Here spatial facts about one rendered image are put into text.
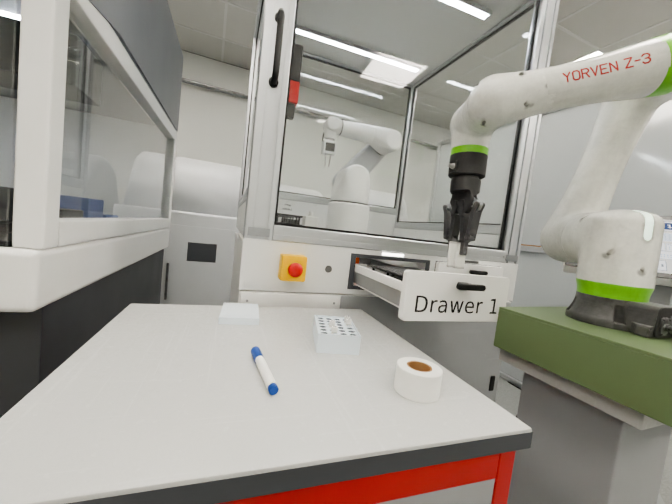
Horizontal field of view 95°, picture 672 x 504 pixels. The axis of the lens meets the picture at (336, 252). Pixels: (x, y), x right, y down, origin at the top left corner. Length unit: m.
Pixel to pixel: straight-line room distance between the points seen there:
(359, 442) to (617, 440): 0.57
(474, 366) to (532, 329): 0.58
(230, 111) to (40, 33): 3.59
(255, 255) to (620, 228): 0.84
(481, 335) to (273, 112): 1.05
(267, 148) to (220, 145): 3.28
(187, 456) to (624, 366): 0.67
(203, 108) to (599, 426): 4.17
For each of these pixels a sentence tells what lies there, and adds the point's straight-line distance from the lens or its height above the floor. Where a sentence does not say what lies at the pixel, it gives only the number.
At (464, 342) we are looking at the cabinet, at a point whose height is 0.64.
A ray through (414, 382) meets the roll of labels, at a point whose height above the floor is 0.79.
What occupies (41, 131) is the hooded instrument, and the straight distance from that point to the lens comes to 0.72.
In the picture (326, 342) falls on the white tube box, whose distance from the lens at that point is 0.61.
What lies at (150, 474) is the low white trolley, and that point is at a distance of 0.38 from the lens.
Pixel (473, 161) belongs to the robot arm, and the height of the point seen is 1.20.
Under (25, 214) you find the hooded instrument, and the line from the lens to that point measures 0.72.
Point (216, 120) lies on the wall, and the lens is 4.24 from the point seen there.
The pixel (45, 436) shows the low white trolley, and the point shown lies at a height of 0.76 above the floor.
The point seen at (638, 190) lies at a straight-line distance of 2.45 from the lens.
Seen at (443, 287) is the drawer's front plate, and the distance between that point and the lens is 0.73.
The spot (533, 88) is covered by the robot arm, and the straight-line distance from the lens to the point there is 0.81.
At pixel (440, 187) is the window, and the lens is 1.13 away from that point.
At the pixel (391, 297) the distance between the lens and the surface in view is 0.76.
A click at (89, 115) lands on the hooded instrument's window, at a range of 0.92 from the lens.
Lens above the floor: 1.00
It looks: 4 degrees down
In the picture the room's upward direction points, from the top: 7 degrees clockwise
